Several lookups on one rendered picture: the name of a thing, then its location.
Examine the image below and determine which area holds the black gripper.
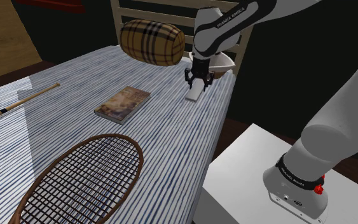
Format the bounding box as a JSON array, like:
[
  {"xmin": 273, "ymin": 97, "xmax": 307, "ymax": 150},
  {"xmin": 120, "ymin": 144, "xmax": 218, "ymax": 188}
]
[{"xmin": 184, "ymin": 58, "xmax": 216, "ymax": 93}]

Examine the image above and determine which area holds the white flat rectangular device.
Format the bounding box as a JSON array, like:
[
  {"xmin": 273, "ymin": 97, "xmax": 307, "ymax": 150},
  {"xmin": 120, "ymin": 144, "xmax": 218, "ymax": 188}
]
[{"xmin": 184, "ymin": 80, "xmax": 205, "ymax": 103}]

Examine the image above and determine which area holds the white bowl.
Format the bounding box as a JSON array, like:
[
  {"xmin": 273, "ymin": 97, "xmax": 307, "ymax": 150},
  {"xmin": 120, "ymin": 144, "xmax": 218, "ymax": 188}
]
[{"xmin": 188, "ymin": 51, "xmax": 236, "ymax": 80}]

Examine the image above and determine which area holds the bed with striped blue cover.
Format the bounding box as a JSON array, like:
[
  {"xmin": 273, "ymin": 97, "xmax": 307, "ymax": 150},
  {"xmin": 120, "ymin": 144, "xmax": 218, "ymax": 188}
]
[{"xmin": 0, "ymin": 0, "xmax": 254, "ymax": 224}]

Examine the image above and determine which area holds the tan plaid bolster pillow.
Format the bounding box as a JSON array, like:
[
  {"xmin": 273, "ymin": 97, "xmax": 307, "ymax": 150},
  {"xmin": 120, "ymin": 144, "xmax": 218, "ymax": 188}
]
[{"xmin": 119, "ymin": 19, "xmax": 186, "ymax": 67}]

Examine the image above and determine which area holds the brown paperback book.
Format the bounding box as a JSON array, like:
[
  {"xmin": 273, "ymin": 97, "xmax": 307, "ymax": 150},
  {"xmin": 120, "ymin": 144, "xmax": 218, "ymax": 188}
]
[{"xmin": 93, "ymin": 85, "xmax": 152, "ymax": 126}]

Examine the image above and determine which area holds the brown tennis racket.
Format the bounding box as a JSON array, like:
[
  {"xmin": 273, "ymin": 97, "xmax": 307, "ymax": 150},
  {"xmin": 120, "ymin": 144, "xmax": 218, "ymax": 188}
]
[{"xmin": 8, "ymin": 133, "xmax": 145, "ymax": 224}]

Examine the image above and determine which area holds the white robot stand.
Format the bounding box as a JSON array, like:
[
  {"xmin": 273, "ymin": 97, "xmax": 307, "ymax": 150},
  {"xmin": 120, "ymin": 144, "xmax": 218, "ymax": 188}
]
[{"xmin": 192, "ymin": 123, "xmax": 358, "ymax": 224}]

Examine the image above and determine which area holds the wooden baseball bat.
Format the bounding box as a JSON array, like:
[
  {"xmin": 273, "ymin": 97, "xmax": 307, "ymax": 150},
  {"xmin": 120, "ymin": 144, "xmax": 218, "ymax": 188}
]
[{"xmin": 0, "ymin": 81, "xmax": 61, "ymax": 126}]

